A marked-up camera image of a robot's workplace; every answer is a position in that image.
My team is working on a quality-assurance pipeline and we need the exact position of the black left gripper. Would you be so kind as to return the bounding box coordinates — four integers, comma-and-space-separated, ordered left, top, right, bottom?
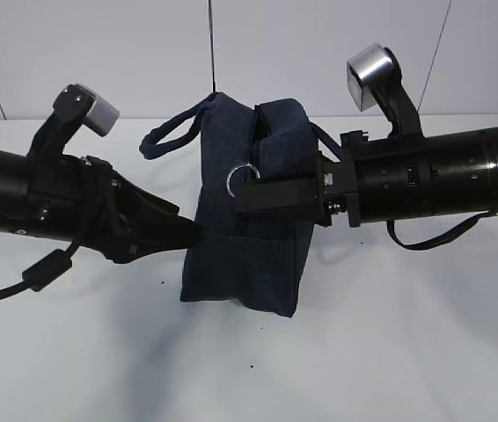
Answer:
80, 156, 201, 264

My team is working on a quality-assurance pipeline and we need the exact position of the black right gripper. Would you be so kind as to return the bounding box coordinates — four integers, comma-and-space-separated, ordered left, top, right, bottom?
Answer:
234, 130, 368, 228

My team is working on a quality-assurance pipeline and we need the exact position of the dark blue lunch bag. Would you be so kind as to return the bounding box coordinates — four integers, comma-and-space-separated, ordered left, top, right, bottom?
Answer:
139, 92, 339, 317

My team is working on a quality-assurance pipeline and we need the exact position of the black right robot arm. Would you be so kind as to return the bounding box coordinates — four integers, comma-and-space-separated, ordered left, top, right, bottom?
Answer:
234, 127, 498, 227

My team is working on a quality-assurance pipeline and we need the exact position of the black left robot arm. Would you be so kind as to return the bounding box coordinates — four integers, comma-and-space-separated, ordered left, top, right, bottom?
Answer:
0, 150, 200, 264

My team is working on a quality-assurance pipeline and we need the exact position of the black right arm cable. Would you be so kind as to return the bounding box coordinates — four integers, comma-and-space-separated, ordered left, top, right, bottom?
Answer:
384, 209, 498, 252

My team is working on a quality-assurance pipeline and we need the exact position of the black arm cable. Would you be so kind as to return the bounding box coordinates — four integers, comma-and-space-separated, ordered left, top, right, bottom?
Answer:
384, 209, 498, 252
0, 166, 114, 309

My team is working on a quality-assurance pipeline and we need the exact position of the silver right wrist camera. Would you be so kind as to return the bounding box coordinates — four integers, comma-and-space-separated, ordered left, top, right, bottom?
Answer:
347, 43, 395, 112

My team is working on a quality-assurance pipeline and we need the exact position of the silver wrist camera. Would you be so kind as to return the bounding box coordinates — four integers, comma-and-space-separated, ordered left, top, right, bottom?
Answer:
65, 84, 120, 137
347, 43, 395, 112

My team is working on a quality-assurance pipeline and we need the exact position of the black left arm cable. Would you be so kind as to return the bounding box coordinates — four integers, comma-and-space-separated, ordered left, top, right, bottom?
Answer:
0, 166, 114, 309

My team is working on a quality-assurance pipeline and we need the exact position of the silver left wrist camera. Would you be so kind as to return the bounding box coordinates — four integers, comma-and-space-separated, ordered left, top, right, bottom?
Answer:
65, 84, 120, 137

